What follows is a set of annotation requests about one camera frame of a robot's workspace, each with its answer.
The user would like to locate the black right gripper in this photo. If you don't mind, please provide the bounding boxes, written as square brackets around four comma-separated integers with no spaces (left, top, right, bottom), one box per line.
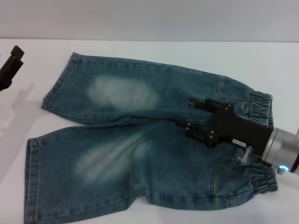
[178,97,276,156]

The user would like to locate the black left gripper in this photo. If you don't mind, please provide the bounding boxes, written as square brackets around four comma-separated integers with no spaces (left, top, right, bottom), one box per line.
[0,45,25,92]

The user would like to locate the blue denim shorts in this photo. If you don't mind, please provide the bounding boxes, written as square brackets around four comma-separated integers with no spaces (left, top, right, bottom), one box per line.
[23,51,280,224]

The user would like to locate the silver right arm cable connector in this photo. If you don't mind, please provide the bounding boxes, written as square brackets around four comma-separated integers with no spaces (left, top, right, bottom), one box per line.
[240,146,254,164]

